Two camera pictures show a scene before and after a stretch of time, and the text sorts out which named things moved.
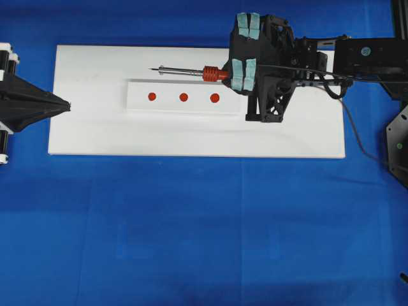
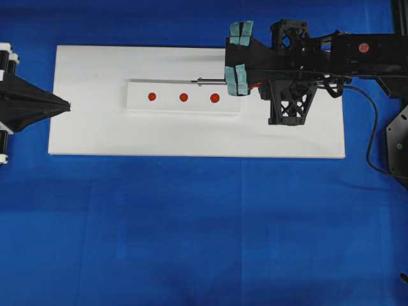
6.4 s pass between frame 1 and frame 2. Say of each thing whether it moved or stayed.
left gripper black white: stayed
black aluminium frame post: stayed
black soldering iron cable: moved
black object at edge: stayed
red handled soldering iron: moved
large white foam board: stayed
